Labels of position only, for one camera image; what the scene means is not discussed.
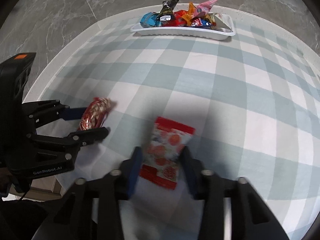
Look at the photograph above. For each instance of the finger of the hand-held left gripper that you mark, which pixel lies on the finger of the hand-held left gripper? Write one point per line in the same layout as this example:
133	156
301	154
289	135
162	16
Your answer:
73	113
92	134

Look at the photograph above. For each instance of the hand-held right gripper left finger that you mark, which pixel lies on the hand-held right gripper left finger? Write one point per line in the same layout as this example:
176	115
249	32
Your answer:
133	172

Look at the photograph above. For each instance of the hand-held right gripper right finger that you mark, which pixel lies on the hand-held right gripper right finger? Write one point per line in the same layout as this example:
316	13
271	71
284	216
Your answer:
190	177

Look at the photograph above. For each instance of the red woven pattern snack packet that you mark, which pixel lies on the red woven pattern snack packet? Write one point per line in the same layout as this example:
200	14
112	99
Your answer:
96	113

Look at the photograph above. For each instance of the red white dotted snack packet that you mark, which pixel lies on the red white dotted snack packet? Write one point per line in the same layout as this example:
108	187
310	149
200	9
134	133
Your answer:
165	142

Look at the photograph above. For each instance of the light blue snack packet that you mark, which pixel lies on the light blue snack packet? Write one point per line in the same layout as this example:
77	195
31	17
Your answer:
150	20

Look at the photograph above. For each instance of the white plastic tray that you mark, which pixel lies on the white plastic tray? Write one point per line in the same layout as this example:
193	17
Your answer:
180	32

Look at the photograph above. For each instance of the black snack packet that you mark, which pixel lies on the black snack packet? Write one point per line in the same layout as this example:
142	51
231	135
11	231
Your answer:
166	10

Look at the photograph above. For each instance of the blue cake roll packet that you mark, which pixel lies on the blue cake roll packet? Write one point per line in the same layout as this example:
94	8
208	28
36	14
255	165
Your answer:
201	23

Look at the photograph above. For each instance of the orange snack packet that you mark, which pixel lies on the orange snack packet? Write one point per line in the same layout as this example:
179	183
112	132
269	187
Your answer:
190	11

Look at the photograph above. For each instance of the long white snack packet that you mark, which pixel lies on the long white snack packet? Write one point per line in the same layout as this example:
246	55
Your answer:
221	22

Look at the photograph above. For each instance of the pink snack packet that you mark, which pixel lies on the pink snack packet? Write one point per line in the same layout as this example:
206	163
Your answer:
203	8

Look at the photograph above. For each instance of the green white checked tablecloth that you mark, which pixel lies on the green white checked tablecloth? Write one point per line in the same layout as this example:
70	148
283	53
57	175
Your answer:
225	92

